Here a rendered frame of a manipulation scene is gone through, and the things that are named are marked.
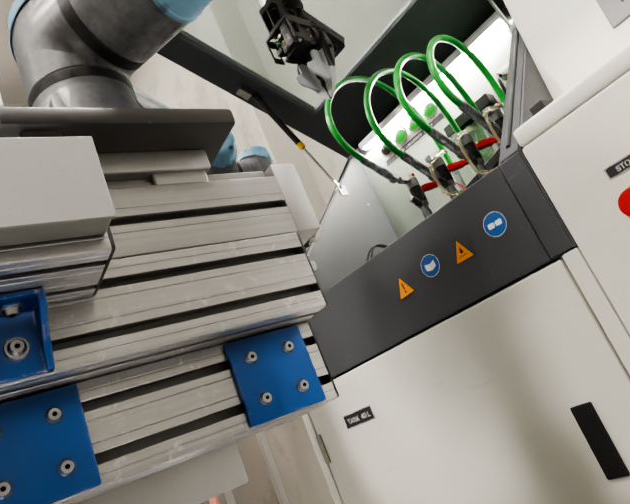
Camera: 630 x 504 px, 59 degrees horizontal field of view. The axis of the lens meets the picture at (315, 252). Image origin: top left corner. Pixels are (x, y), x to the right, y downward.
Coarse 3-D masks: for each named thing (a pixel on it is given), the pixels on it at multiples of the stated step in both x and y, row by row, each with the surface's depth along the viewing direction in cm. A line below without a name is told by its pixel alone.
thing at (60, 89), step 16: (48, 80) 59; (64, 80) 58; (80, 80) 58; (96, 80) 59; (112, 80) 61; (128, 80) 64; (32, 96) 60; (48, 96) 58; (64, 96) 57; (80, 96) 57; (96, 96) 57; (112, 96) 58; (128, 96) 61
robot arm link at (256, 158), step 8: (248, 152) 129; (256, 152) 129; (264, 152) 130; (240, 160) 130; (248, 160) 128; (256, 160) 128; (264, 160) 129; (272, 160) 131; (248, 168) 127; (256, 168) 127; (264, 168) 128
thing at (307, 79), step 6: (300, 66) 103; (306, 66) 104; (300, 72) 103; (306, 72) 103; (300, 78) 101; (306, 78) 102; (312, 78) 103; (318, 78) 103; (300, 84) 101; (306, 84) 101; (312, 84) 102; (318, 84) 103; (324, 84) 103; (318, 90) 103; (324, 90) 102; (324, 96) 102
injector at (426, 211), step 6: (414, 180) 125; (408, 186) 125; (414, 186) 124; (420, 186) 125; (414, 192) 124; (420, 192) 124; (414, 198) 122; (420, 198) 123; (426, 198) 124; (414, 204) 123; (420, 204) 123; (426, 204) 123; (426, 210) 123; (426, 216) 123
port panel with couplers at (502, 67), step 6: (504, 54) 136; (498, 60) 138; (504, 60) 136; (492, 66) 139; (498, 66) 138; (504, 66) 136; (492, 72) 139; (498, 72) 138; (504, 72) 137; (504, 78) 135; (504, 84) 137
